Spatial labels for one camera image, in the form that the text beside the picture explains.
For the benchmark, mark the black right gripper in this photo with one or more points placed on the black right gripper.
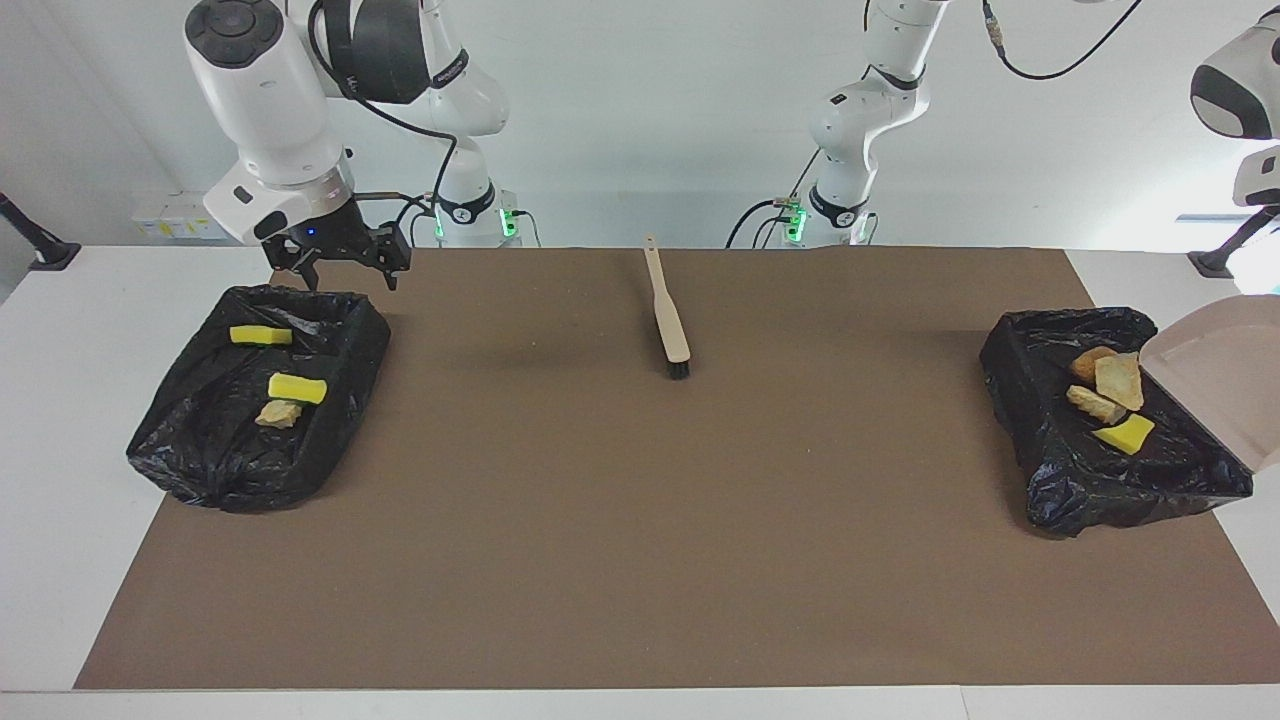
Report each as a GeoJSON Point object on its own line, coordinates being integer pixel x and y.
{"type": "Point", "coordinates": [325, 235]}

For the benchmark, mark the beige orange bread piece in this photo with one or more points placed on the beige orange bread piece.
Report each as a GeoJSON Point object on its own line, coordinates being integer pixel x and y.
{"type": "Point", "coordinates": [278, 413]}

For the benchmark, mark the beige plastic dustpan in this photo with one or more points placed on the beige plastic dustpan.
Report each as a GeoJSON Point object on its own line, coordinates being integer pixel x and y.
{"type": "Point", "coordinates": [1230, 380]}

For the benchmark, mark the beige bread chunk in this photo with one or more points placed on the beige bread chunk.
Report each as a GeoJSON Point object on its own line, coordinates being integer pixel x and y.
{"type": "Point", "coordinates": [1120, 380]}

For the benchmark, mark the golden brown bread roll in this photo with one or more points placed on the golden brown bread roll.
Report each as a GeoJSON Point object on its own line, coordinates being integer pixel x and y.
{"type": "Point", "coordinates": [1088, 361]}

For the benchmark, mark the orange white bread piece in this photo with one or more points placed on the orange white bread piece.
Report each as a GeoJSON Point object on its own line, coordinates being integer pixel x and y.
{"type": "Point", "coordinates": [1095, 404]}

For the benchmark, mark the green yellow sponge piece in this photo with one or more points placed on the green yellow sponge piece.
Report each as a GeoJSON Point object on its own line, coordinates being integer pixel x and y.
{"type": "Point", "coordinates": [1125, 435]}

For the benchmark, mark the beige hand brush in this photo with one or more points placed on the beige hand brush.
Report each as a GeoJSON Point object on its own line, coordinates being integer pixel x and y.
{"type": "Point", "coordinates": [668, 320]}

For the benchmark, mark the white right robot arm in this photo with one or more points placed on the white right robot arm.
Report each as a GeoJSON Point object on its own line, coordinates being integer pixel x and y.
{"type": "Point", "coordinates": [270, 110]}

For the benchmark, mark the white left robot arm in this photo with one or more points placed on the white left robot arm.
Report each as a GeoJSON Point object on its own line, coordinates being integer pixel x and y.
{"type": "Point", "coordinates": [870, 110]}

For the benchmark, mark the black bag lined bin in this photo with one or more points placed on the black bag lined bin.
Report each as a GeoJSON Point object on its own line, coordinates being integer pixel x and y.
{"type": "Point", "coordinates": [1080, 480]}
{"type": "Point", "coordinates": [220, 460]}

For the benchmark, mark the black stand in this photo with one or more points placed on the black stand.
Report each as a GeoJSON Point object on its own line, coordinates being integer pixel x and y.
{"type": "Point", "coordinates": [1215, 262]}
{"type": "Point", "coordinates": [50, 255]}

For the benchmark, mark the white socket box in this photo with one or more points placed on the white socket box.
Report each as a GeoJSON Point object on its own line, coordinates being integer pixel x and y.
{"type": "Point", "coordinates": [170, 220]}

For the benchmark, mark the brown table mat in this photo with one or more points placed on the brown table mat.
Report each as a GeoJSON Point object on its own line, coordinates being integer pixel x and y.
{"type": "Point", "coordinates": [640, 620]}

